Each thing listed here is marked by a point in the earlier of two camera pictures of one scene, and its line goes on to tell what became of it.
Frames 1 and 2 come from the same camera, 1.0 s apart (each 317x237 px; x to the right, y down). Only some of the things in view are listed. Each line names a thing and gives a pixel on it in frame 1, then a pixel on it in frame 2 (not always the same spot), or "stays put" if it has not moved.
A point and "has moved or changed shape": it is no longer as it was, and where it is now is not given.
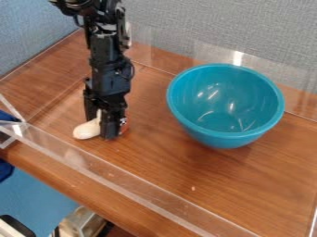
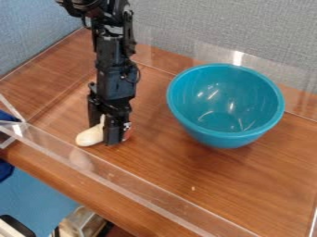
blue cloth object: x=7 y=167 stays put
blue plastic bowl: x=226 y=104 stays put
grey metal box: x=81 y=223 stays put
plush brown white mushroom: x=88 y=130 has moved or changed shape
